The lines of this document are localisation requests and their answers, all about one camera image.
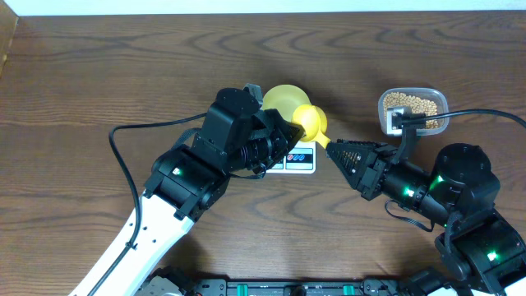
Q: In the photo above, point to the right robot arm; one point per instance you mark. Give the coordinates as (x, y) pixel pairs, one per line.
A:
(478, 247)

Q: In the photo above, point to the yellow measuring scoop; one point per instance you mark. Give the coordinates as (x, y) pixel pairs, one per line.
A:
(314, 123)

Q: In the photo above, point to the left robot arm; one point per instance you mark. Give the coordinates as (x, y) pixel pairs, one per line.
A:
(186, 181)

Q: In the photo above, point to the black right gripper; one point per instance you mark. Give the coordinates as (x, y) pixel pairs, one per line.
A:
(371, 168)

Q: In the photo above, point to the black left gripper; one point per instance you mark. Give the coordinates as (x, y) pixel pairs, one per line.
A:
(272, 126)

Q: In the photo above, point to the clear plastic container of soybeans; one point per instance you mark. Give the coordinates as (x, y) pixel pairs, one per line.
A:
(417, 99)

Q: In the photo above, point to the yellow bowl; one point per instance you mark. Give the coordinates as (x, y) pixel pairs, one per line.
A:
(285, 98)

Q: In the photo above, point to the white digital kitchen scale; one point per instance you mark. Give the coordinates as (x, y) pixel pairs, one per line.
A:
(300, 160)

